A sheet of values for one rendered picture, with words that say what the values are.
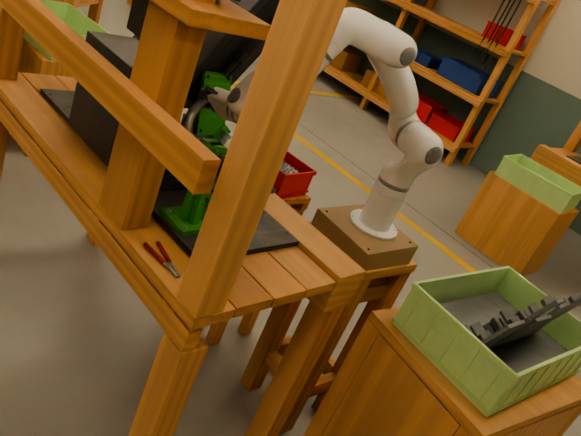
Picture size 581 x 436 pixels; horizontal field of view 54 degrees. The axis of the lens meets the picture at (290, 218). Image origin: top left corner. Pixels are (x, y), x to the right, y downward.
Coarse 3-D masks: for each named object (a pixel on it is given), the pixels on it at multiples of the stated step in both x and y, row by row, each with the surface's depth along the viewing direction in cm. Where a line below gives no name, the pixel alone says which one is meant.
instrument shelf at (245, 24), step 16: (160, 0) 133; (176, 0) 129; (192, 0) 134; (224, 0) 150; (176, 16) 130; (192, 16) 127; (208, 16) 130; (224, 16) 132; (240, 16) 139; (256, 16) 146; (224, 32) 135; (240, 32) 138; (256, 32) 141
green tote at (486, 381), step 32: (416, 288) 182; (448, 288) 199; (480, 288) 216; (512, 288) 221; (416, 320) 182; (448, 320) 173; (576, 320) 204; (448, 352) 174; (480, 352) 166; (576, 352) 183; (480, 384) 166; (512, 384) 160; (544, 384) 183
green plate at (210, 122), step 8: (208, 72) 186; (208, 80) 187; (216, 80) 189; (224, 80) 192; (224, 88) 193; (192, 104) 193; (200, 112) 189; (208, 112) 191; (200, 120) 190; (208, 120) 193; (216, 120) 195; (224, 120) 197; (200, 128) 191; (208, 128) 194; (216, 128) 196
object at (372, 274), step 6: (408, 264) 218; (414, 264) 220; (372, 270) 203; (378, 270) 205; (384, 270) 207; (390, 270) 210; (396, 270) 213; (402, 270) 216; (408, 270) 219; (366, 276) 201; (372, 276) 204; (378, 276) 207; (384, 276) 210
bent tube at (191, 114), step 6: (204, 90) 185; (198, 102) 184; (204, 102) 184; (192, 108) 183; (198, 108) 184; (186, 114) 183; (192, 114) 183; (186, 120) 183; (192, 120) 183; (186, 126) 183; (192, 126) 185; (192, 132) 185
